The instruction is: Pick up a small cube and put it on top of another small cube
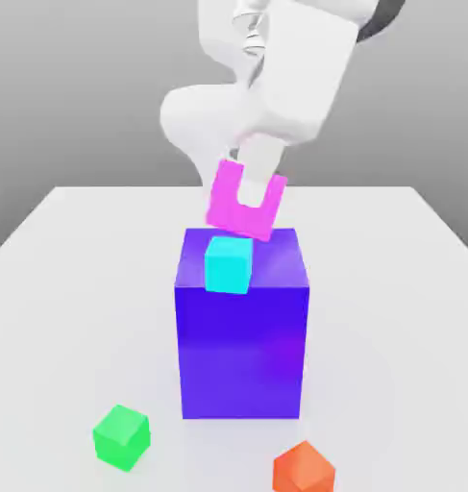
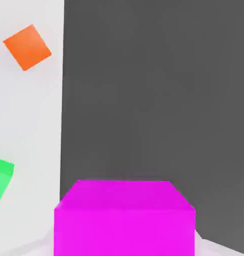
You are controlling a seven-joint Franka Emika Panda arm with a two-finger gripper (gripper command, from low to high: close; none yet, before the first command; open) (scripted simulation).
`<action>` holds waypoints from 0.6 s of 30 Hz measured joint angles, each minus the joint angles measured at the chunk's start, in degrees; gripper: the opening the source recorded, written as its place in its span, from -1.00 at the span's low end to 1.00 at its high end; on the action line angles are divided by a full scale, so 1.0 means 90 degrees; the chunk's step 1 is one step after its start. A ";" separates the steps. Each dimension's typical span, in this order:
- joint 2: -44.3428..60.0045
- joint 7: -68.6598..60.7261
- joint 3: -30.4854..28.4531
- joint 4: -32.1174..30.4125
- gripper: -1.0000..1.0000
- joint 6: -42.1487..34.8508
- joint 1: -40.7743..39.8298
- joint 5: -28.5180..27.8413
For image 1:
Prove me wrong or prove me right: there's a small magenta cube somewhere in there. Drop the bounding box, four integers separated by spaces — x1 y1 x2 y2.
205 159 289 243

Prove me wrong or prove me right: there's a small orange cube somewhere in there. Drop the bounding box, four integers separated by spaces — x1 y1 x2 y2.
272 440 337 492

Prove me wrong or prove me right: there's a small cyan cube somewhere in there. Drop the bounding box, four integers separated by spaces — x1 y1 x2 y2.
203 235 255 296

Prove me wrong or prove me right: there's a large blue box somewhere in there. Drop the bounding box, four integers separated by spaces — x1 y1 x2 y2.
174 227 310 421

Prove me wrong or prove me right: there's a small green cube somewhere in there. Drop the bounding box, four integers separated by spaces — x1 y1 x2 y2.
91 404 152 473

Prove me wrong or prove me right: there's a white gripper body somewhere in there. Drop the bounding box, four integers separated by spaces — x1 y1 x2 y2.
250 7 360 147

